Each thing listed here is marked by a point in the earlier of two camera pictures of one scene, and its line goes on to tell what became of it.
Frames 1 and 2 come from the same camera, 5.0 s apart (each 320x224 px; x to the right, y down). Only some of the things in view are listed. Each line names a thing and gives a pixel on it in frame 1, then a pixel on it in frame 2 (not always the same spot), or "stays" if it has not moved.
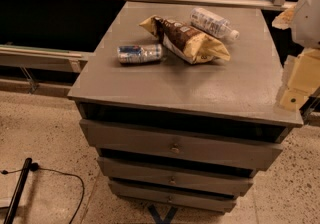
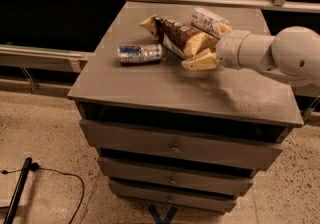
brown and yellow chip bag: (183, 42) stays
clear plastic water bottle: (212, 23) stays
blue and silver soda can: (139, 53) stays
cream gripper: (308, 18) -> (228, 50)
